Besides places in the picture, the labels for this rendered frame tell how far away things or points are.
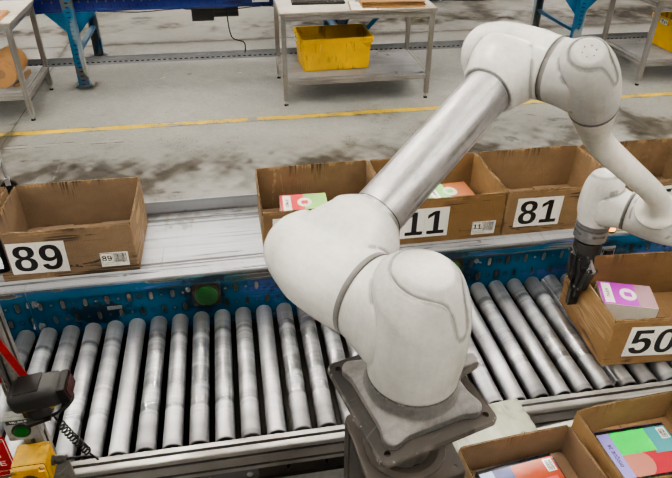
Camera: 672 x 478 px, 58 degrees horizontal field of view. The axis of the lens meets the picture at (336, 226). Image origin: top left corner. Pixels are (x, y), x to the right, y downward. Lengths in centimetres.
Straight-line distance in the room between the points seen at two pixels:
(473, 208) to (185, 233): 95
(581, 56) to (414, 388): 67
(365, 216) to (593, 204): 87
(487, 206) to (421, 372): 116
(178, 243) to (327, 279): 115
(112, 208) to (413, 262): 146
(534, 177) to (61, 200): 167
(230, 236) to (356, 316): 117
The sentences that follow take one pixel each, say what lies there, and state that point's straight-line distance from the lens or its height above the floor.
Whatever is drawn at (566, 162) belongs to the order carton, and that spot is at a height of 98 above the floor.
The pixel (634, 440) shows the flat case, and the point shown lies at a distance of 175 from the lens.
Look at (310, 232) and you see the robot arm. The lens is 102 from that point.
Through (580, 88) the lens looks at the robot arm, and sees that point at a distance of 126.
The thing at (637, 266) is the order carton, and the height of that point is 87.
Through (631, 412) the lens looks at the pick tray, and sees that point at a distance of 177.
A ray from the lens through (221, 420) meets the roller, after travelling 167.
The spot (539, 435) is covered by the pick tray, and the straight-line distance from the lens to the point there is 159.
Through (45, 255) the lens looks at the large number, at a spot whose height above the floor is 97.
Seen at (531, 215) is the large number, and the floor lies 95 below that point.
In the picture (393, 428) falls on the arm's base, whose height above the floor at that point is 123.
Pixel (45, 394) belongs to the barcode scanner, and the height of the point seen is 108.
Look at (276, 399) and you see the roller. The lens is 170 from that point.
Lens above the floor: 203
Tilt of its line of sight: 33 degrees down
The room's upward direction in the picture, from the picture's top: straight up
